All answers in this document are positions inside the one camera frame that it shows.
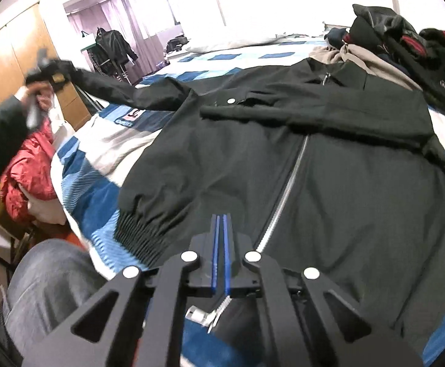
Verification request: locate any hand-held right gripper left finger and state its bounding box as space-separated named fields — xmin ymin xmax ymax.
xmin=21 ymin=214 xmax=221 ymax=367

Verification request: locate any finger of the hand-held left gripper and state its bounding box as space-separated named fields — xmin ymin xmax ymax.
xmin=52 ymin=59 xmax=80 ymax=87

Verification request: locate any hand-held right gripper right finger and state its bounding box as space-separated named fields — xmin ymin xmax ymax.
xmin=224 ymin=214 xmax=424 ymax=367

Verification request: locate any black zip jacket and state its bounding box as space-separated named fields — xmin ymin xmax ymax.
xmin=67 ymin=55 xmax=445 ymax=356

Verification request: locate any pile of dark clothes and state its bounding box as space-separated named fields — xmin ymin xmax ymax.
xmin=343 ymin=4 xmax=445 ymax=123

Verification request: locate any person's left hand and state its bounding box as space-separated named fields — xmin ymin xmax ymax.
xmin=15 ymin=84 xmax=57 ymax=124

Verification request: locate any wooden wardrobe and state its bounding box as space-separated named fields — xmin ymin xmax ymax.
xmin=0 ymin=2 xmax=92 ymax=131

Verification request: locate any teal white box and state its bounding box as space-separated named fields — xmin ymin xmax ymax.
xmin=79 ymin=31 xmax=98 ymax=53

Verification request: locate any hanging black jacket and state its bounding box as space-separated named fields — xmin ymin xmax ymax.
xmin=93 ymin=27 xmax=139 ymax=74

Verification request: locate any blue striped blanket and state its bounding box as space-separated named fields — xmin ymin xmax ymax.
xmin=50 ymin=32 xmax=445 ymax=367

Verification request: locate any red puffer jacket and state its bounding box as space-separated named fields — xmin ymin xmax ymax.
xmin=0 ymin=117 xmax=60 ymax=226

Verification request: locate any purple curtain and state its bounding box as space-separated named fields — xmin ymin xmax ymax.
xmin=64 ymin=0 xmax=185 ymax=78

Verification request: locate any dark bag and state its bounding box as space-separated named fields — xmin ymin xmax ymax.
xmin=165 ymin=36 xmax=189 ymax=53

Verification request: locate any white pillow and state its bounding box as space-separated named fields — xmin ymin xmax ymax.
xmin=186 ymin=32 xmax=284 ymax=55

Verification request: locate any person's jeans leg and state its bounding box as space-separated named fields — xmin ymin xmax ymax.
xmin=0 ymin=239 xmax=110 ymax=367

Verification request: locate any navy garment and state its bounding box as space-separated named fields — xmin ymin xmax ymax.
xmin=325 ymin=27 xmax=352 ymax=50

